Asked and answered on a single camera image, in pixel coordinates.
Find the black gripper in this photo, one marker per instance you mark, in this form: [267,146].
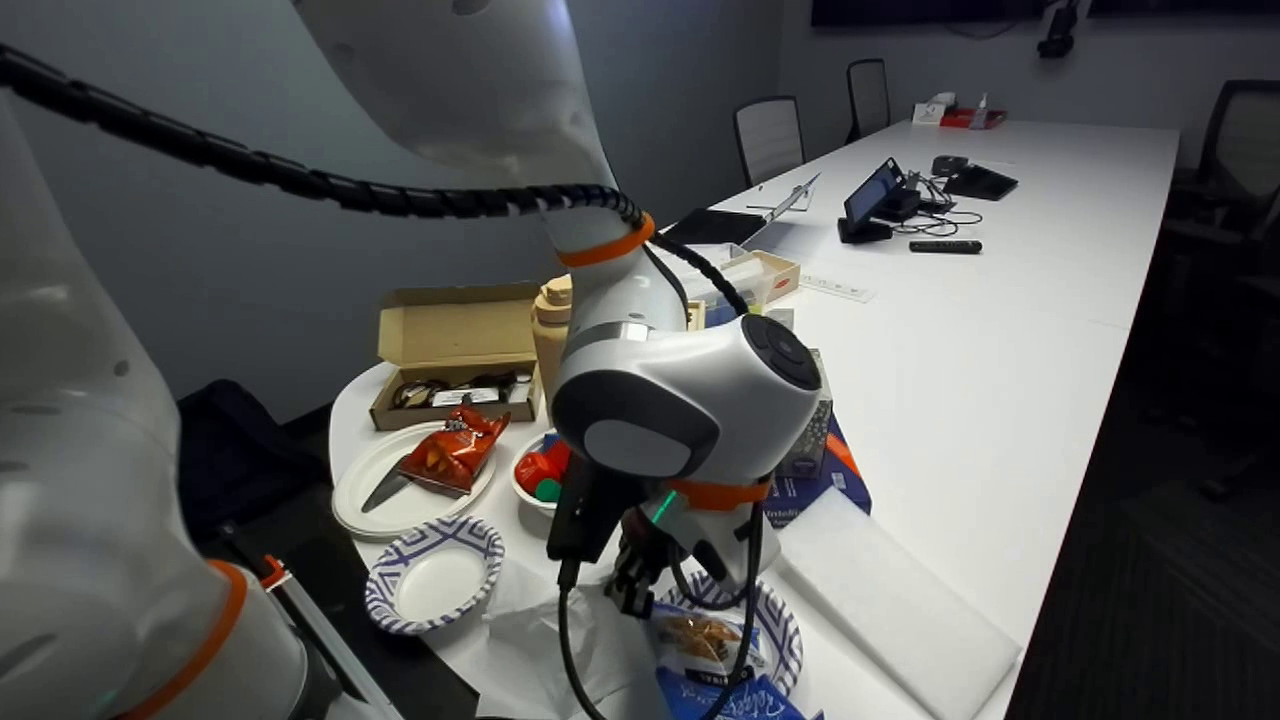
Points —
[648,546]

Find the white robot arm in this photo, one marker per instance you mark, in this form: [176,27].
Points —
[104,606]

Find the tan water bottle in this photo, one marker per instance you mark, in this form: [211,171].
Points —
[551,330]

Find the white bowl of toys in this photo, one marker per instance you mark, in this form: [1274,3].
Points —
[543,471]

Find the blue snack bag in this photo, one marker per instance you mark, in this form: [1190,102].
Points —
[725,695]

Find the blue Artificial Intelligence book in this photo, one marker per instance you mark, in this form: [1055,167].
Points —
[816,463]

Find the blue patterned paper plate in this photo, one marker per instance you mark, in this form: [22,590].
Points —
[435,576]

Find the red Doritos chip bag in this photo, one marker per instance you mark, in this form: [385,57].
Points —
[453,453]

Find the white foam tray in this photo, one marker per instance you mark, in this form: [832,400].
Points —
[912,625]

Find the clear plastic container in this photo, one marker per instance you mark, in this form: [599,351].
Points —
[752,275]

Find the open cardboard box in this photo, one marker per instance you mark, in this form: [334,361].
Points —
[453,344]

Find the white plate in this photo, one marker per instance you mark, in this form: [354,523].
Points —
[404,510]

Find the black marker pen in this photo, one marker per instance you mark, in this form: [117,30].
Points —
[946,246]

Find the black tablet on stand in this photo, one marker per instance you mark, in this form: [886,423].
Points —
[876,205]

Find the black office chair right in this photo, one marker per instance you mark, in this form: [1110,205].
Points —
[1217,275]

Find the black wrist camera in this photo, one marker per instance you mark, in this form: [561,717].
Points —
[589,510]

